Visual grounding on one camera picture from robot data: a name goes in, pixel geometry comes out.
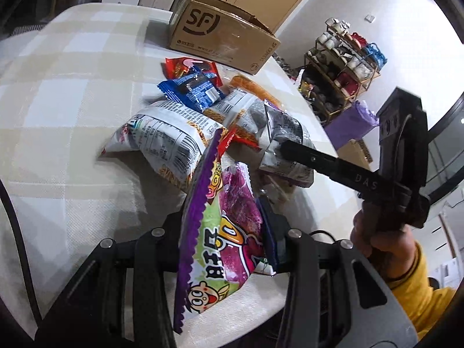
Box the right hand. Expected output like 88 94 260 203
350 210 417 282

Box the orange bread loaf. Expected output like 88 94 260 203
230 75 284 110

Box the black cable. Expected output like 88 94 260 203
0 178 43 329

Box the checked tablecloth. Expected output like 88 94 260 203
1 3 358 347

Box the yellow right sleeve forearm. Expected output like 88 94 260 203
386 242 456 340

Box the white noodle snack bag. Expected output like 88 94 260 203
203 89 267 148
102 101 227 192

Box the shoe rack with shoes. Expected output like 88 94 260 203
299 17 387 126

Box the SF cardboard box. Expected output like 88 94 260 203
169 0 280 75

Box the purple candy snack bag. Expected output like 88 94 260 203
173 128 265 334

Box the small cardboard box on floor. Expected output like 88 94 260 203
337 140 372 171

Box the red oreo packet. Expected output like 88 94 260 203
164 57 222 87

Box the blue oreo packet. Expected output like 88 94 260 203
157 66 226 113

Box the silver purple snack bag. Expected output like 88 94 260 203
259 102 315 188

